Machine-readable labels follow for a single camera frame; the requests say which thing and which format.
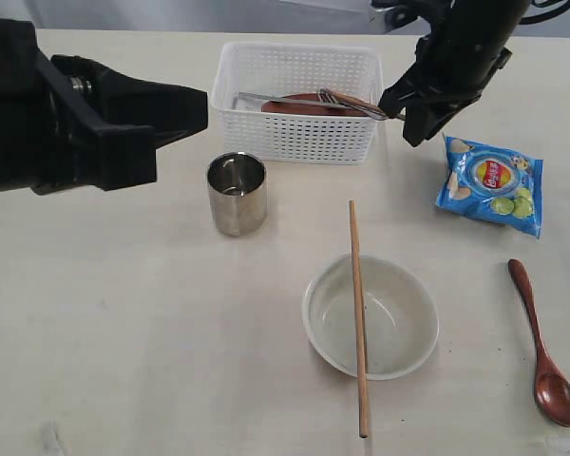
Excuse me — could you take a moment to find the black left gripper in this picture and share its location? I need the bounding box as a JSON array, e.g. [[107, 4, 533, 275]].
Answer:
[[0, 19, 208, 196]]

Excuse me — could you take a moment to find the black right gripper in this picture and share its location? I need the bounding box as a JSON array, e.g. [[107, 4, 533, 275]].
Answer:
[[378, 32, 512, 147]]

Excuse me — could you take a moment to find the blue potato chips bag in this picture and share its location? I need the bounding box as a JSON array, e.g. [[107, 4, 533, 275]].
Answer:
[[435, 136, 543, 238]]

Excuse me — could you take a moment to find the brown wooden chopstick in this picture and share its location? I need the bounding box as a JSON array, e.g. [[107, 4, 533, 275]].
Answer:
[[323, 89, 406, 121], [349, 200, 370, 439]]

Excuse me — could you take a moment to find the stainless steel cup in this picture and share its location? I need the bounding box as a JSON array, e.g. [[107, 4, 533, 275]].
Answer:
[[206, 152, 267, 237]]

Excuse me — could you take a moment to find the white ceramic bowl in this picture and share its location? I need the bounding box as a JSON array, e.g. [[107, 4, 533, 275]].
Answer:
[[301, 255, 439, 381]]

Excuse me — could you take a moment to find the brown wooden spoon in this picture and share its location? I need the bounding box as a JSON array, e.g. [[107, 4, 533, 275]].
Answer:
[[507, 258, 570, 428]]

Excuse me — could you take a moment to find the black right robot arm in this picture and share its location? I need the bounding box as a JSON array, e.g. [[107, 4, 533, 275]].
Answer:
[[371, 0, 530, 146]]

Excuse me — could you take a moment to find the silver metal fork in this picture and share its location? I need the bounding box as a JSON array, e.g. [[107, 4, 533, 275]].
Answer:
[[237, 87, 390, 121]]

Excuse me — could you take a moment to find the brown round plate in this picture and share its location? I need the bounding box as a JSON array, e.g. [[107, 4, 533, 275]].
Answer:
[[260, 93, 367, 117]]

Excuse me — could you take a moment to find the white perforated plastic basket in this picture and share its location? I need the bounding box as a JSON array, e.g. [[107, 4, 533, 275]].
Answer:
[[210, 42, 383, 164]]

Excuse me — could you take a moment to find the black cable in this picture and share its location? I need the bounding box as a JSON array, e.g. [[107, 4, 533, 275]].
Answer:
[[522, 0, 570, 25]]

